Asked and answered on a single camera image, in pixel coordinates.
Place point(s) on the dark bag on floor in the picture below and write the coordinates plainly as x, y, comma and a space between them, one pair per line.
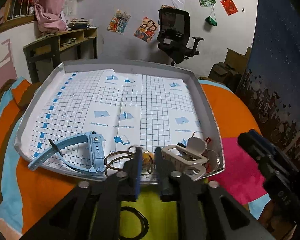
226, 75

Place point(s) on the grey cardboard tray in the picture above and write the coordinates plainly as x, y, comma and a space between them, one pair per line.
201, 104

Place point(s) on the colourful cartoon poster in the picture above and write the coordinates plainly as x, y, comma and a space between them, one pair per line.
119, 22

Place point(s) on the brown cardboard box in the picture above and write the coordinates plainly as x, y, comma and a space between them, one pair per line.
237, 61

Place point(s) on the blue fabric wardrobe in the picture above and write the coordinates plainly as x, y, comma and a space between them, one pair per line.
270, 86

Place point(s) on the light blue wrist watch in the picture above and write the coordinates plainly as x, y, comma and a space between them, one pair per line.
82, 153

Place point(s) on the window metal bars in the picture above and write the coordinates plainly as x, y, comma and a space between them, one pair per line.
12, 9

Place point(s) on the cartoon family poster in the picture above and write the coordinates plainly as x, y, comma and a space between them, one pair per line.
146, 30

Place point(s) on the white grid paper sheet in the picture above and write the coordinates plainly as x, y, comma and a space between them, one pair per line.
127, 109

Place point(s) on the green photo on wall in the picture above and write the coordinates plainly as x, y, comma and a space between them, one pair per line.
207, 3

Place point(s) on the black office chair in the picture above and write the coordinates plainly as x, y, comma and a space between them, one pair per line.
174, 35

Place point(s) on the white hair clip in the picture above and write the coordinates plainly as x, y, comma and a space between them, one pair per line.
191, 168

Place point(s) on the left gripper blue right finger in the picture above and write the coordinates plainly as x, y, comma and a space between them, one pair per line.
163, 170

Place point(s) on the red paper square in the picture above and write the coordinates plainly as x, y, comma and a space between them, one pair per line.
229, 7

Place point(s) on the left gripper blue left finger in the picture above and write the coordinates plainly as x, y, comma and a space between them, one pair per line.
133, 181

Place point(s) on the small green hanging bag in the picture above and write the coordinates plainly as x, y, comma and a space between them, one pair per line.
211, 19

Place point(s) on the pink curtain right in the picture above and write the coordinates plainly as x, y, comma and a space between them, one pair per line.
48, 16

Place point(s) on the wooden desk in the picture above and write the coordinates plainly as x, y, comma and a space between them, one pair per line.
51, 46

